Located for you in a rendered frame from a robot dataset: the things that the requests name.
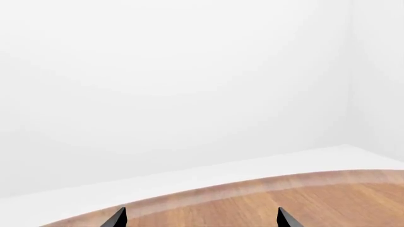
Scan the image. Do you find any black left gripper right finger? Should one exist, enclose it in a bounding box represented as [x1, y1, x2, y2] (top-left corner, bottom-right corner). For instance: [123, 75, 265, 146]
[277, 206, 305, 227]

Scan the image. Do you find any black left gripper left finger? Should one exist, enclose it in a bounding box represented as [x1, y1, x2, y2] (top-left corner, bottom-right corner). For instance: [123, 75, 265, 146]
[100, 206, 128, 227]

